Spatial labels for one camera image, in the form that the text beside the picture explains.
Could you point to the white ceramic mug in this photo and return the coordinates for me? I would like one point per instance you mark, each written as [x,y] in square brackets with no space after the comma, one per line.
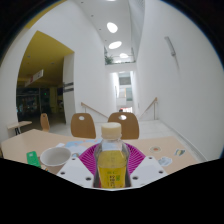
[55,159]

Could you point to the light wooden side table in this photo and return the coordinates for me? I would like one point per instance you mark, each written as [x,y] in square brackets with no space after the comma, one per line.
[19,124]

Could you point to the yellow drink bottle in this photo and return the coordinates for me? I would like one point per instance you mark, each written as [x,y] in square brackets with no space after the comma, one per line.
[111,163]

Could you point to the dark wall sign plates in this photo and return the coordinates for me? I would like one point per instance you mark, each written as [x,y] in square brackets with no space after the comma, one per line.
[68,86]

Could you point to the green balcony plant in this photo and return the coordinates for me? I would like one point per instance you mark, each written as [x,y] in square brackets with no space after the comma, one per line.
[108,60]

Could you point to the pale blue white sticker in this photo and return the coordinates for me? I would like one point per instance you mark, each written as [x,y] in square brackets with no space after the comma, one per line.
[165,161]

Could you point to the round orange sticker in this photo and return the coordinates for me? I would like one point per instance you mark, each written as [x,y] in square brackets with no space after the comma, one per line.
[155,149]

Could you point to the round ceiling lights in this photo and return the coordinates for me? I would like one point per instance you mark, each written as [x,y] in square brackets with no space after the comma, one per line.
[114,44]

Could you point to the yellow and black sticker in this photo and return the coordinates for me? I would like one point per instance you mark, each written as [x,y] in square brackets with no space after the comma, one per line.
[179,152]

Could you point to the small wooden chair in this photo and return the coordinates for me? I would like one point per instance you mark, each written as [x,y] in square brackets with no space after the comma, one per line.
[44,122]

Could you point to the wooden stair handrail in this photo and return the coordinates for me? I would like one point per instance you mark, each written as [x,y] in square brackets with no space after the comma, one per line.
[149,105]
[93,109]

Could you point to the white hanging sign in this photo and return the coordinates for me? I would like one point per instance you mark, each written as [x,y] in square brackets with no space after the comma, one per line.
[34,78]

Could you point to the grey wall fixture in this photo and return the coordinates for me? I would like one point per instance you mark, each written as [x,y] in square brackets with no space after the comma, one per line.
[170,46]

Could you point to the small green box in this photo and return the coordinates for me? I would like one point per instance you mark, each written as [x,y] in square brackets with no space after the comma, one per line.
[33,159]

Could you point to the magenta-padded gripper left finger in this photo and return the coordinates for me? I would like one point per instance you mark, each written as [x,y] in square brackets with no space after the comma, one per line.
[75,171]

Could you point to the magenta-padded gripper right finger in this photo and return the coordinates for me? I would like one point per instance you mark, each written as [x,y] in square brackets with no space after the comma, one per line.
[148,170]

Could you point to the wooden chair with round hole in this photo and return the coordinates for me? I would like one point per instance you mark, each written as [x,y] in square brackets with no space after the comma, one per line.
[128,128]
[83,128]

